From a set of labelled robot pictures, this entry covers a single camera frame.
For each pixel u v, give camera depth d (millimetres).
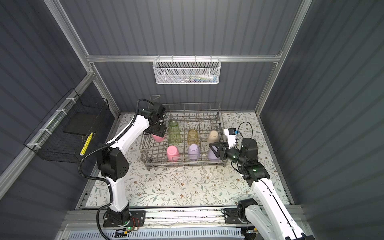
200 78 915
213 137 892
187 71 1238
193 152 832
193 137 931
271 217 419
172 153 826
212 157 864
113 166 509
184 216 754
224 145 642
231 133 644
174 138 958
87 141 719
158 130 794
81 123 771
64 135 720
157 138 885
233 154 638
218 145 643
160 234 771
